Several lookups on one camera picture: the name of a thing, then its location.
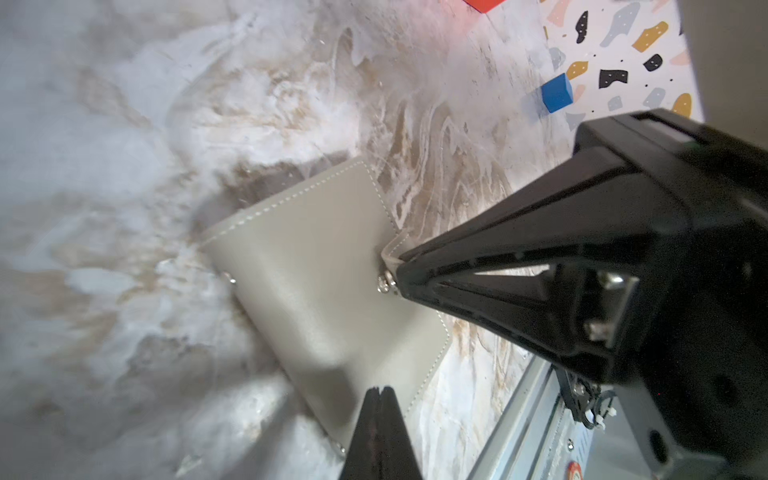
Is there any red card tray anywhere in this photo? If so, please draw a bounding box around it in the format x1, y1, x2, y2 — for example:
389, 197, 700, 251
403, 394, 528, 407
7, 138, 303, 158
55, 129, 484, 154
464, 0, 505, 14

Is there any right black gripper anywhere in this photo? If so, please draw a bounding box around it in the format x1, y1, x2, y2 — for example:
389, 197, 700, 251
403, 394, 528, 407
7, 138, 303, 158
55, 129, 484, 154
395, 110, 767, 479

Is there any beige leather card holder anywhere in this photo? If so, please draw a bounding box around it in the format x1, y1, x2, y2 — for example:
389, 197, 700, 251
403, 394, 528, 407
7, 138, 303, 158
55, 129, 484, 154
201, 158, 451, 449

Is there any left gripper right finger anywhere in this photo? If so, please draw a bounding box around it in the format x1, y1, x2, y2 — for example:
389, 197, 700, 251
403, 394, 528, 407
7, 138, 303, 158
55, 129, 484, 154
380, 386, 422, 480

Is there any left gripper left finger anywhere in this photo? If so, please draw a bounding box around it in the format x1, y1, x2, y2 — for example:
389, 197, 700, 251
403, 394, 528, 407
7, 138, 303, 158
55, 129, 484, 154
339, 387, 381, 480

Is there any red round sticker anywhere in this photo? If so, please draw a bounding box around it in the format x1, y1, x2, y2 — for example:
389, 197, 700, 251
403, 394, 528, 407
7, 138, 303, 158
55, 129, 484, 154
566, 461, 584, 480

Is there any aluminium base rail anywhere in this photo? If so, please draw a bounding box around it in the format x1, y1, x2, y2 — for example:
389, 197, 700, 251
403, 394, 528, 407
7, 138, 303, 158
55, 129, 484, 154
469, 357, 653, 479

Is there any blue tag on table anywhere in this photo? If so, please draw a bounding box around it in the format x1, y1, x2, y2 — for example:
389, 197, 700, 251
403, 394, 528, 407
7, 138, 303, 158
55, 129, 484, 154
540, 73, 574, 113

